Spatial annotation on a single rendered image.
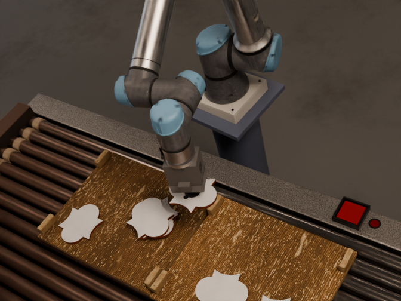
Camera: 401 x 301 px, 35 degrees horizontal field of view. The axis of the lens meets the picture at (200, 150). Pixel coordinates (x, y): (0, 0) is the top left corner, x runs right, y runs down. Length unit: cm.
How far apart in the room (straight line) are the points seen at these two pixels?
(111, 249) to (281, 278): 48
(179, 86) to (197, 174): 22
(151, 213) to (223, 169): 26
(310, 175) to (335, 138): 26
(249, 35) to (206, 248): 61
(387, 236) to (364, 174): 130
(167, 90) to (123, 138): 59
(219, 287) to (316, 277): 24
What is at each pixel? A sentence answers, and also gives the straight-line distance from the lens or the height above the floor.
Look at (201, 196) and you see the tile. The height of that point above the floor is 107.
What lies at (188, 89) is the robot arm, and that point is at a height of 135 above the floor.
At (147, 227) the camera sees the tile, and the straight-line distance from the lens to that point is 175.
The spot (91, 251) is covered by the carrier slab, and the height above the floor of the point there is 94.
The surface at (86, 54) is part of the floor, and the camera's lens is 400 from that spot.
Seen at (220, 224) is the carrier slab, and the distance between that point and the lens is 173.
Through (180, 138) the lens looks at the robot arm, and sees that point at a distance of 144.
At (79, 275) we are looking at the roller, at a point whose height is 92.
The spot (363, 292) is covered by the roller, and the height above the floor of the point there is 91.
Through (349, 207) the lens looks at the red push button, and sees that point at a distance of 174.
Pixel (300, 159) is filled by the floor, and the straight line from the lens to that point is 306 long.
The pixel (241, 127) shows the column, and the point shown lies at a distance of 204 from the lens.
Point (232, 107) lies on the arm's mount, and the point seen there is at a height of 91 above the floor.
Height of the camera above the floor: 234
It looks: 47 degrees down
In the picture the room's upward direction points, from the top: 17 degrees counter-clockwise
